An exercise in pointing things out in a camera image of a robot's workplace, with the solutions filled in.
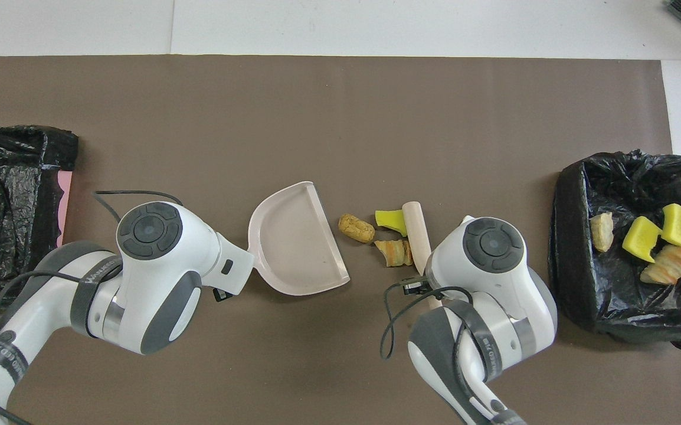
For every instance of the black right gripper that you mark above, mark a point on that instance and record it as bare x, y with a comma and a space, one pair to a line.
416, 287

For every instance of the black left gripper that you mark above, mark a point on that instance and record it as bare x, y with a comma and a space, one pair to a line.
222, 294

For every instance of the pointed striped croissant piece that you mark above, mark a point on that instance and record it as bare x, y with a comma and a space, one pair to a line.
393, 252

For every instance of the beige hand brush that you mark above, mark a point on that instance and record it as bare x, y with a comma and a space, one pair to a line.
416, 230

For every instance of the yellow sponge wedge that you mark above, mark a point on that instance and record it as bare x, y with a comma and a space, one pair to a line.
390, 221

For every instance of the brown oval bread roll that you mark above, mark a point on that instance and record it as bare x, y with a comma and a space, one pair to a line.
357, 229

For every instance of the beige plastic dustpan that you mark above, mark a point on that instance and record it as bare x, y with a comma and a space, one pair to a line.
299, 242

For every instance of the pale torn bread piece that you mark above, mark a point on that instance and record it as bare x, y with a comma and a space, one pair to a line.
602, 231

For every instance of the notched yellow sponge piece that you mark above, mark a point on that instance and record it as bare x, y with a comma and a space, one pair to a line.
641, 239

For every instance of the rounded striped croissant piece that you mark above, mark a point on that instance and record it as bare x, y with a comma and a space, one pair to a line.
668, 268

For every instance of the blocky yellow sponge piece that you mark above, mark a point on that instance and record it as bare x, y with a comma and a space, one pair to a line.
677, 224

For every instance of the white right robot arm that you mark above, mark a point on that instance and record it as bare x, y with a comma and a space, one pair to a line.
494, 277

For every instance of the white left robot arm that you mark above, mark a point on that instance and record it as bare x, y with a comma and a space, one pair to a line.
157, 277

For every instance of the black bag lined bin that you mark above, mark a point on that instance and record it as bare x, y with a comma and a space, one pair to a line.
624, 177

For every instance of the brown table mat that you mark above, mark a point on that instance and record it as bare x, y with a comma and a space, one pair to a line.
340, 88

